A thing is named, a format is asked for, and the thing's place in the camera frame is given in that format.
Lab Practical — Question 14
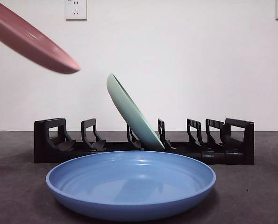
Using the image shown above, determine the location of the green round plate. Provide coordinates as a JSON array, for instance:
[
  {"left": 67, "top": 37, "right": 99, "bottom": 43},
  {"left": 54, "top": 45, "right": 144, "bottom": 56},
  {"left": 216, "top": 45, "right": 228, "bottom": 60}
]
[{"left": 107, "top": 72, "right": 165, "bottom": 151}]

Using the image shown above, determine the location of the blue round plate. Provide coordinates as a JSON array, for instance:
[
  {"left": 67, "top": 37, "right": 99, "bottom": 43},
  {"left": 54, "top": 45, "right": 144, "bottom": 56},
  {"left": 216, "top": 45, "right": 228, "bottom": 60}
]
[{"left": 45, "top": 150, "right": 217, "bottom": 222}]

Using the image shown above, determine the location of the pink round plate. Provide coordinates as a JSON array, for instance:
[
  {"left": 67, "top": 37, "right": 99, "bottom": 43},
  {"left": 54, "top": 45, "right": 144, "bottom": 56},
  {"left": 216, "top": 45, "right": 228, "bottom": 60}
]
[{"left": 0, "top": 0, "right": 81, "bottom": 75}]

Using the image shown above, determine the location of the black plastic plate rack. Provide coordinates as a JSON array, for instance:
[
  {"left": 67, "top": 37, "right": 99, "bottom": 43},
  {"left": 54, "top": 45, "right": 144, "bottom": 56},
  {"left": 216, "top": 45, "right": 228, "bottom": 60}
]
[{"left": 33, "top": 117, "right": 255, "bottom": 166}]

